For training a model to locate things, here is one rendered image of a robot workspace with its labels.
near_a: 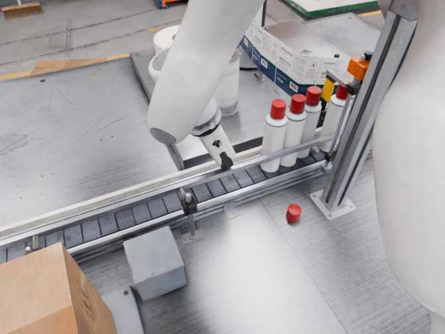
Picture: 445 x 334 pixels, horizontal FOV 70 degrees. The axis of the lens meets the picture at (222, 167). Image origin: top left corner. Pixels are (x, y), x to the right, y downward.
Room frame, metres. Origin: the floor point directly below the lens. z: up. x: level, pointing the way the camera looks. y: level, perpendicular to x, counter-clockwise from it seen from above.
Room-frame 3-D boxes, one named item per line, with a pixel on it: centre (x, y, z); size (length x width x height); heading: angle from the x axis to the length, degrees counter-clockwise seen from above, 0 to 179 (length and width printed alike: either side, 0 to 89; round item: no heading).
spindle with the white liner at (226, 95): (0.85, -0.01, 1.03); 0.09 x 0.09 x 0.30
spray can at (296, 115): (0.61, -0.17, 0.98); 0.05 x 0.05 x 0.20
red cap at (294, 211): (0.46, -0.18, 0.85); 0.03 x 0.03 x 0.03
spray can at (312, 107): (0.64, -0.21, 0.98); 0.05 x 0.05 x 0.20
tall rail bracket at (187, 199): (0.42, 0.08, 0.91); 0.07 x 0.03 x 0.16; 24
